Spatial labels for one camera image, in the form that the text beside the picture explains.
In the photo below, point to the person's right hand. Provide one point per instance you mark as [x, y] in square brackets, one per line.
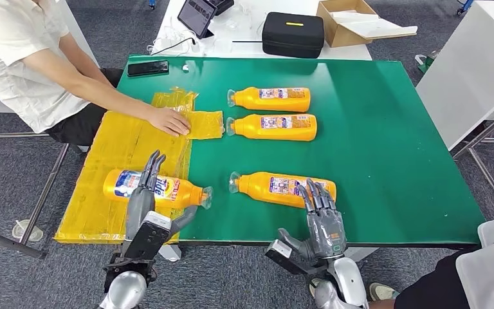
[168, 121]

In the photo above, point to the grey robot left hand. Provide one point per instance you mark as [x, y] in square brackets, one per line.
[140, 200]

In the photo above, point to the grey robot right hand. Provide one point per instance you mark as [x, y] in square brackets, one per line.
[326, 230]

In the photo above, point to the orange detergent bottle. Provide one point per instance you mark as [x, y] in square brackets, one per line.
[247, 99]
[247, 128]
[255, 187]
[183, 194]

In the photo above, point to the person's left forearm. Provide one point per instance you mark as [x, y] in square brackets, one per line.
[91, 68]

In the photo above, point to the person's right forearm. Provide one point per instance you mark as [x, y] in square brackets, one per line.
[119, 102]

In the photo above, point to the yellow taped board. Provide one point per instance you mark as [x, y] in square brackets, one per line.
[102, 221]

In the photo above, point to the black smartphone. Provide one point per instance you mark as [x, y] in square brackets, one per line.
[147, 68]

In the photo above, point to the green-topped table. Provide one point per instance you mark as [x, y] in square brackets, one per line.
[358, 149]

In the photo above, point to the black tablet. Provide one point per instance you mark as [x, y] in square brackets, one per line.
[196, 15]

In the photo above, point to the black pen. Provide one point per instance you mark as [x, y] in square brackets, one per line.
[247, 41]

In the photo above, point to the clear round floor cup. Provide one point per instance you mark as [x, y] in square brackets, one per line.
[27, 232]

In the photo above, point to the person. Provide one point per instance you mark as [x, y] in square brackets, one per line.
[434, 290]
[8, 51]

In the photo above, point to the black device box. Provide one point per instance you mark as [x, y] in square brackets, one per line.
[223, 5]

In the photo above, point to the black zip case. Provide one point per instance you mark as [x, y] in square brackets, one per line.
[291, 38]

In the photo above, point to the white desk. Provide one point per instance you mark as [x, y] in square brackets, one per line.
[340, 53]

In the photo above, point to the cardboard box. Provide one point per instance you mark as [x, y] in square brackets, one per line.
[336, 34]

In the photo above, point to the green floor stand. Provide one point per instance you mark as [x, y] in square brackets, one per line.
[427, 64]

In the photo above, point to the white foam sheet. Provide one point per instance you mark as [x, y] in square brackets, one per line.
[379, 27]

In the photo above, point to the white table with steel legs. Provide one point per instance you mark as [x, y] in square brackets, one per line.
[477, 64]

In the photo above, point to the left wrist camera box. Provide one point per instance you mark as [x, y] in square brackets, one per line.
[149, 239]

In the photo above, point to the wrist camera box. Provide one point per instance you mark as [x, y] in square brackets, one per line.
[277, 249]
[149, 239]

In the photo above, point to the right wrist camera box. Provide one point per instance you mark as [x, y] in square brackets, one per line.
[277, 249]

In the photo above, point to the blue caster frame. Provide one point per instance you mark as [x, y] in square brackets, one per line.
[466, 5]
[152, 3]

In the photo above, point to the white table with metal frame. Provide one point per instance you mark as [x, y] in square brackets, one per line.
[8, 244]

